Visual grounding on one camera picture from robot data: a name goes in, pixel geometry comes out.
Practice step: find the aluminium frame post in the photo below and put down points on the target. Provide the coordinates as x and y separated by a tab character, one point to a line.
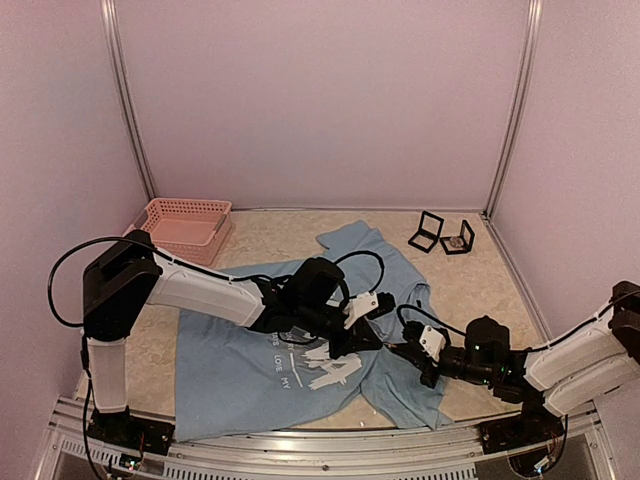
115	49
518	105

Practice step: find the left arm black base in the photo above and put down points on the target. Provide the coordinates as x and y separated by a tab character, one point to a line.
132	432

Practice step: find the black display box orange brooch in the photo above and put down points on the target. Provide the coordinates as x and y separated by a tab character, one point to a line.
428	232

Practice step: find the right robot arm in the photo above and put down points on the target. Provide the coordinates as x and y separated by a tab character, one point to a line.
594	358

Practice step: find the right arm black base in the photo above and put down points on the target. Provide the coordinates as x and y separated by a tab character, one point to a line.
532	425

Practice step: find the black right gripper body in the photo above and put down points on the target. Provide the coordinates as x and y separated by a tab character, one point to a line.
427	377

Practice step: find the left aluminium frame post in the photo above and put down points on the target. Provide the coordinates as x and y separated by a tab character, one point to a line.
115	49

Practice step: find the pink plastic basket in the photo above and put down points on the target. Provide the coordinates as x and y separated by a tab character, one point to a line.
191	229

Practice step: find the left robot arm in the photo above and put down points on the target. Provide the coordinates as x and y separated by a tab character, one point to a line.
312	303

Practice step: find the front aluminium rail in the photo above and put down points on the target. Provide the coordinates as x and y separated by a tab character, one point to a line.
453	452

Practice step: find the black display box silver brooch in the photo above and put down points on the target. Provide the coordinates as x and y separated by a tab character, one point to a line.
460	244

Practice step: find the right aluminium frame post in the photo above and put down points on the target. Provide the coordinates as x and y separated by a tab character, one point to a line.
518	105

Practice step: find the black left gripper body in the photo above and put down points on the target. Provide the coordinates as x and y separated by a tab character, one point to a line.
354	339

